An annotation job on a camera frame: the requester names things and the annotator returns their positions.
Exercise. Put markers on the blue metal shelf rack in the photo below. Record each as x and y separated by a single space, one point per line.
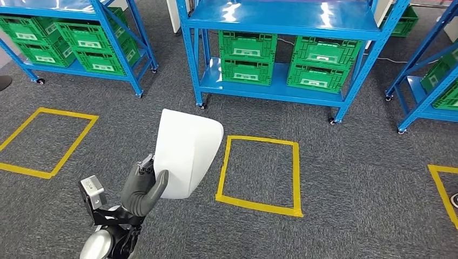
268 21
120 53
415 89

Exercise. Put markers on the thin black pole stand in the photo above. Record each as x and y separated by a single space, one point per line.
4 83

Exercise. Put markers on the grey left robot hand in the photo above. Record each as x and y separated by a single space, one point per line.
137 193

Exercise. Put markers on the white plastic part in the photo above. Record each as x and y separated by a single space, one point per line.
186 153

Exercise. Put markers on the yellow floor tape square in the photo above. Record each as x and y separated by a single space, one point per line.
21 170
443 195
257 206

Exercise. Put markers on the white table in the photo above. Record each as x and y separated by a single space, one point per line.
383 10
173 18

